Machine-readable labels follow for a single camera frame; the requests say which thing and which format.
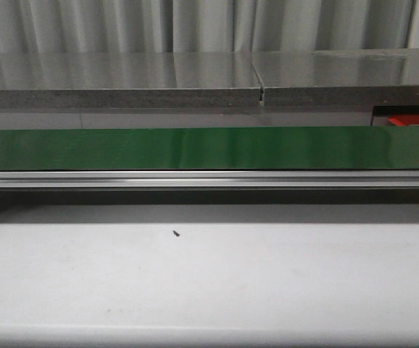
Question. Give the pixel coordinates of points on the right grey countertop slab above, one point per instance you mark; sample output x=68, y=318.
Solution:
x=351, y=78

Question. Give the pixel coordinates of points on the grey countertop slab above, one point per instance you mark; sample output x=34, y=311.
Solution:
x=351, y=78
x=127, y=80

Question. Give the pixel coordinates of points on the green conveyor belt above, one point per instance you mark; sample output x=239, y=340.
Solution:
x=257, y=148

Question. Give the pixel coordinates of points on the left grey countertop slab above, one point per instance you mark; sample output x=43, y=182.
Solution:
x=127, y=80

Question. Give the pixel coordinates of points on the red plastic tray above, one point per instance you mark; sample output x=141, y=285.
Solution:
x=404, y=120

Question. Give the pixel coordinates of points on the grey pleated curtain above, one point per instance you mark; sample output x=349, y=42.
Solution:
x=207, y=26

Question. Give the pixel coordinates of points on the aluminium conveyor side rail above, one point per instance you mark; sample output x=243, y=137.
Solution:
x=207, y=179

